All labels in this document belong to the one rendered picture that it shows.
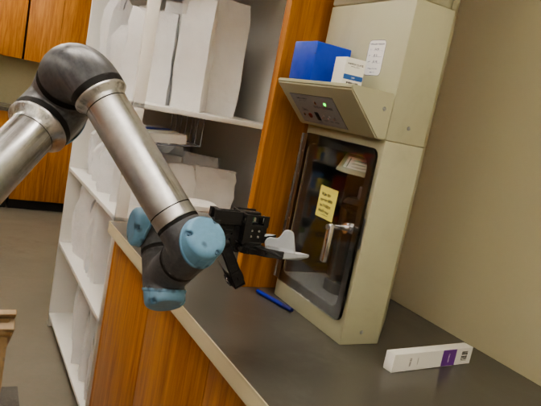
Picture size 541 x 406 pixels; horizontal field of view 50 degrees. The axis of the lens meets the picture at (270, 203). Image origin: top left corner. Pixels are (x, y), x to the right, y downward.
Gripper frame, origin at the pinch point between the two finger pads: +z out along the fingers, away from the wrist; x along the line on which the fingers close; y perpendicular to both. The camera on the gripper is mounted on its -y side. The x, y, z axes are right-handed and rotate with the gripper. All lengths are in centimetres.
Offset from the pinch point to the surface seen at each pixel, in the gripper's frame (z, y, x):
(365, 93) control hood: 7.0, 35.2, -4.5
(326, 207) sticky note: 13.5, 8.2, 10.3
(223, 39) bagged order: 28, 54, 134
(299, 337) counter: 7.1, -20.6, 0.1
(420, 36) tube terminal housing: 18, 49, -4
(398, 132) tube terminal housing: 17.7, 28.8, -4.2
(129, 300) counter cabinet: -13, -39, 69
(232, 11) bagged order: 30, 67, 136
